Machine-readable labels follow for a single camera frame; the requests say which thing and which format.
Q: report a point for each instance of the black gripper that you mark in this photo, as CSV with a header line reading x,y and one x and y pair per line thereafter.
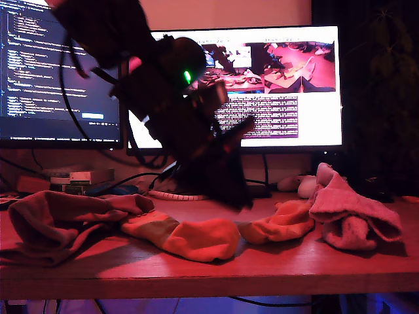
x,y
183,131

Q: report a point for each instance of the orange sock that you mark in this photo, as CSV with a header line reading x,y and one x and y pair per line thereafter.
x,y
281,222
196,238

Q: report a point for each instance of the pale round object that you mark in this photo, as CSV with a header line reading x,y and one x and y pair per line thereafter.
x,y
288,184

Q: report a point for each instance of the small white round device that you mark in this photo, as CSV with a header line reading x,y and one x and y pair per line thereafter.
x,y
306,188

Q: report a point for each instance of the blue foil packet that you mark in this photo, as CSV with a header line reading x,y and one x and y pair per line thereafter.
x,y
124,189

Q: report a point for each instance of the monitor with bright white screen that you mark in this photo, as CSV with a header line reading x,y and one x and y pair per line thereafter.
x,y
320,124

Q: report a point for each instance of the grey flat box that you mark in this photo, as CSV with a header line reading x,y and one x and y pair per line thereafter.
x,y
103,176

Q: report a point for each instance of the small white box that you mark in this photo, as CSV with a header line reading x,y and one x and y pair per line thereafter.
x,y
80,177

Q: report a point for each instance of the dark printed box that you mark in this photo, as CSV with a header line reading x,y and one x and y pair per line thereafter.
x,y
70,190

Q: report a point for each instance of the small orange object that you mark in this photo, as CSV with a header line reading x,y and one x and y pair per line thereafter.
x,y
410,199

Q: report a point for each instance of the monitor with dark code screen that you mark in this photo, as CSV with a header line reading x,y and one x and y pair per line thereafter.
x,y
32,98

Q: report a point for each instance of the dark leafy house plant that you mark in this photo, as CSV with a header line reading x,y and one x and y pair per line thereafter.
x,y
386,49

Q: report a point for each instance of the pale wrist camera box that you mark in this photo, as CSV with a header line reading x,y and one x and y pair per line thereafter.
x,y
212,93

